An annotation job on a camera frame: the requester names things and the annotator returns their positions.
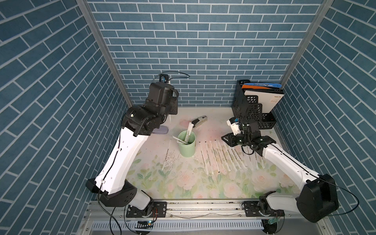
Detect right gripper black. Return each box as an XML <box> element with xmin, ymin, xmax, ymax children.
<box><xmin>220</xmin><ymin>132</ymin><xmax>250</xmax><ymax>147</ymax></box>

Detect eleventh straw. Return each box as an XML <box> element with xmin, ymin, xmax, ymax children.
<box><xmin>162</xmin><ymin>140</ymin><xmax>171</xmax><ymax>171</ymax></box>

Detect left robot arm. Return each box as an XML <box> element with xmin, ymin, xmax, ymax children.
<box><xmin>86</xmin><ymin>81</ymin><xmax>179</xmax><ymax>214</ymax></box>

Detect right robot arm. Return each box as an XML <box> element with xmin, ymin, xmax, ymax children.
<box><xmin>221</xmin><ymin>131</ymin><xmax>339</xmax><ymax>223</ymax></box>

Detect wrapped straws in cup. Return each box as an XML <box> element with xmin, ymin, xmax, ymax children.
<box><xmin>172</xmin><ymin>122</ymin><xmax>194</xmax><ymax>145</ymax></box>

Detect purple fabric glasses case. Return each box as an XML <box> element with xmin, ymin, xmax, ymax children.
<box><xmin>152</xmin><ymin>125</ymin><xmax>169</xmax><ymax>135</ymax></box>

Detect black mesh file holder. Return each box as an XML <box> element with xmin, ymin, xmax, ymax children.
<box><xmin>231</xmin><ymin>79</ymin><xmax>276</xmax><ymax>130</ymax></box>

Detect green cylindrical cup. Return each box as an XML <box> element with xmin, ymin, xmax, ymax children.
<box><xmin>177</xmin><ymin>131</ymin><xmax>196</xmax><ymax>158</ymax></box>

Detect blue folder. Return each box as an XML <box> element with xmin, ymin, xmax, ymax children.
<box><xmin>243</xmin><ymin>83</ymin><xmax>282</xmax><ymax>89</ymax></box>

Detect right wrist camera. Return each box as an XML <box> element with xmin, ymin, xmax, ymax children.
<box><xmin>226</xmin><ymin>117</ymin><xmax>241</xmax><ymax>136</ymax></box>

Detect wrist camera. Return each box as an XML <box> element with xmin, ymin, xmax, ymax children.
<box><xmin>159</xmin><ymin>73</ymin><xmax>170</xmax><ymax>84</ymax></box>
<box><xmin>226</xmin><ymin>117</ymin><xmax>241</xmax><ymax>136</ymax></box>

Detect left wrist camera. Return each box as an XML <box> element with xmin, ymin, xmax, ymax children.
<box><xmin>159</xmin><ymin>73</ymin><xmax>170</xmax><ymax>84</ymax></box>

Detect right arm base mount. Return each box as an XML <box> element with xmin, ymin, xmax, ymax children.
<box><xmin>241</xmin><ymin>201</ymin><xmax>285</xmax><ymax>217</ymax></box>

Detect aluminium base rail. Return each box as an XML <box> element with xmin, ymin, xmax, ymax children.
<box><xmin>83</xmin><ymin>198</ymin><xmax>305</xmax><ymax>222</ymax></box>

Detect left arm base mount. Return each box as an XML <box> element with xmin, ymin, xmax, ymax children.
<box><xmin>125</xmin><ymin>200</ymin><xmax>167</xmax><ymax>218</ymax></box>

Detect white vented cable duct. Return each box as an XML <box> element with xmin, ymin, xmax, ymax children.
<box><xmin>92</xmin><ymin>219</ymin><xmax>264</xmax><ymax>232</ymax></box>

